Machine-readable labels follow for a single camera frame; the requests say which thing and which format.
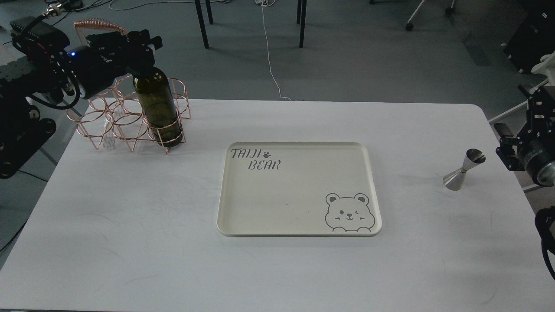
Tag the office chair wheeled base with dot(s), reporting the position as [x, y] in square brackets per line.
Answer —
[407, 16]

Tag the white chair right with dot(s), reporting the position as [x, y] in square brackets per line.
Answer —
[546, 68]

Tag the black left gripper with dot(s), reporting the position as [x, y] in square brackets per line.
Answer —
[96, 66]

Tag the dark green wine bottle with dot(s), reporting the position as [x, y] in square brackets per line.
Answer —
[157, 103]

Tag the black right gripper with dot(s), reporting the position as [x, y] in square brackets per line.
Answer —
[532, 150]

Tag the black equipment case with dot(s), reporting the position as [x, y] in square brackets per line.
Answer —
[535, 37]

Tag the copper wire wine rack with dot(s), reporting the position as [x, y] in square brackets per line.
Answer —
[116, 114]

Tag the cream bear serving tray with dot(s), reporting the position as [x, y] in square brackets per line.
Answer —
[298, 189]

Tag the steel double jigger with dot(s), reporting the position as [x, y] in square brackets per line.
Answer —
[455, 179]

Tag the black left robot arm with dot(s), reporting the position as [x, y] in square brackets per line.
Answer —
[51, 76]

